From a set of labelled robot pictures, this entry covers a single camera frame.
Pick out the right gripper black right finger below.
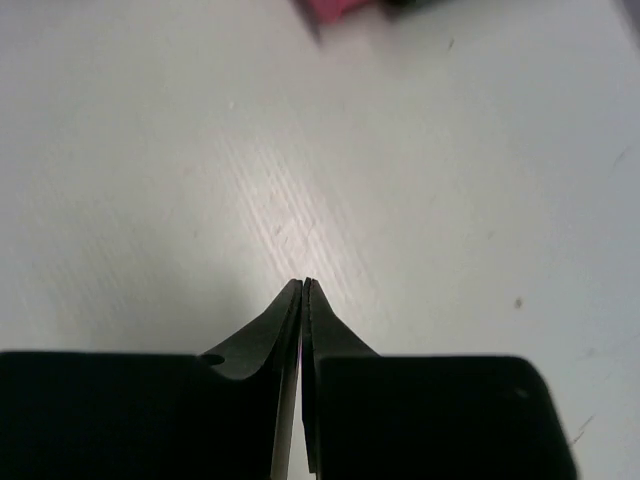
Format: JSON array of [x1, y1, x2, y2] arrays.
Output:
[[301, 279, 578, 479]]

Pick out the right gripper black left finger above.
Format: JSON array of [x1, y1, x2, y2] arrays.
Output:
[[1, 280, 303, 479]]

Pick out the black drawer cabinet pink drawers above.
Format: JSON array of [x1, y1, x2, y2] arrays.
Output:
[[294, 0, 434, 25]]

